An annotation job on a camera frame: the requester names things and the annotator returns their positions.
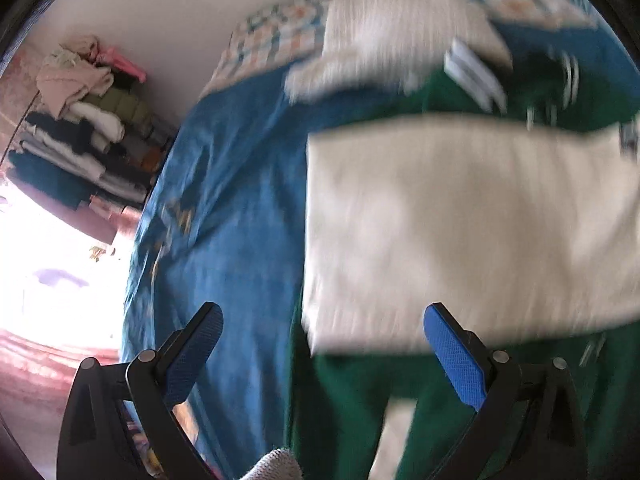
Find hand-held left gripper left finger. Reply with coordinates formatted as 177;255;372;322
56;301;224;480

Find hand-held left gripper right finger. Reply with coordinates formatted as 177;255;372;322
422;302;590;480

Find green white varsity jacket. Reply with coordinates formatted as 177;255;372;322
285;40;640;480

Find pile of clothes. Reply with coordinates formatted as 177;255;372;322
7;35;180;212

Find grey white fuzzy cloth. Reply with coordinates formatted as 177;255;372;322
247;449;304;480

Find blue striped bed sheet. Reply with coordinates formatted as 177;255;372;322
120;20;640;480

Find white fluffy pillow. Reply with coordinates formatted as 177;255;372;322
285;0;513;106

